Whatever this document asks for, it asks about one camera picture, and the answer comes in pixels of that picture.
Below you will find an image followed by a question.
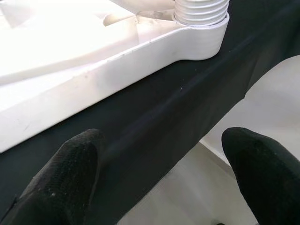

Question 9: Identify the black tablecloth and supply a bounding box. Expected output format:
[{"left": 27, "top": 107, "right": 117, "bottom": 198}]
[{"left": 0, "top": 0, "right": 300, "bottom": 225}]

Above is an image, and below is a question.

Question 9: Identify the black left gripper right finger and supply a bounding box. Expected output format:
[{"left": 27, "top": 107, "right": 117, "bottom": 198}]
[{"left": 221, "top": 127, "right": 300, "bottom": 225}]

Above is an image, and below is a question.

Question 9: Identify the white plastic table leg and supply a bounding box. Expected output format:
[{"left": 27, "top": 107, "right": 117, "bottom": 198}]
[{"left": 172, "top": 0, "right": 229, "bottom": 26}]

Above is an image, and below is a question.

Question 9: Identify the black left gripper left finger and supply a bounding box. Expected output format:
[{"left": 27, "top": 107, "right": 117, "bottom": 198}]
[{"left": 0, "top": 128, "right": 107, "bottom": 225}]

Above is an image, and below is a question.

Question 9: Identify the white plastic table top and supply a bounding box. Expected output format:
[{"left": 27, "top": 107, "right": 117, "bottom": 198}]
[{"left": 0, "top": 0, "right": 230, "bottom": 154}]

